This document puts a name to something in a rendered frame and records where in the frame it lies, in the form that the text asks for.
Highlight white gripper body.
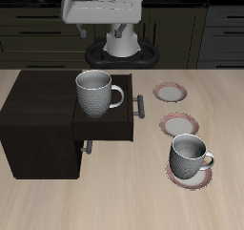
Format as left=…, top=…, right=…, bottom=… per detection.
left=60, top=0, right=143, bottom=26

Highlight dark kitchen cupboards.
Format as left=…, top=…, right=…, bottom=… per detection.
left=0, top=0, right=244, bottom=71

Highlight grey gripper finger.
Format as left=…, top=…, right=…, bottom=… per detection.
left=75, top=22, right=88, bottom=39
left=114, top=23, right=128, bottom=39

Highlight dark wooden drawer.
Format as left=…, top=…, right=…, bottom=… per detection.
left=72, top=73, right=146, bottom=143

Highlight dark wooden cabinet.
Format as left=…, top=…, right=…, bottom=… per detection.
left=0, top=69, right=94, bottom=180

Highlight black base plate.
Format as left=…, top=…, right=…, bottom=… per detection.
left=84, top=36, right=160, bottom=70

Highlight red-rimmed white plate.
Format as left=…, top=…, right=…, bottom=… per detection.
left=152, top=81, right=189, bottom=104
left=165, top=158, right=214, bottom=191
left=158, top=112, right=200, bottom=138

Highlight white porcelain mug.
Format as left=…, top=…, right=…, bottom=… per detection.
left=74, top=69, right=125, bottom=119
left=168, top=133, right=216, bottom=180

